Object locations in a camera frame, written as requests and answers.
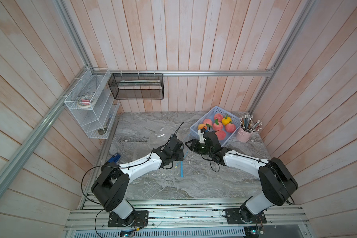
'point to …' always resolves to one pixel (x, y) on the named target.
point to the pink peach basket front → (220, 134)
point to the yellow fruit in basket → (226, 120)
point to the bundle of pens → (245, 122)
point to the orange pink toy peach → (202, 126)
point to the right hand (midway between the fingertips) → (186, 144)
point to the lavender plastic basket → (236, 120)
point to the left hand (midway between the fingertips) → (180, 155)
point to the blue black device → (115, 158)
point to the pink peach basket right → (230, 128)
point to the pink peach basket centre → (217, 125)
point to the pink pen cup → (243, 135)
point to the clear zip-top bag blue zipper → (179, 163)
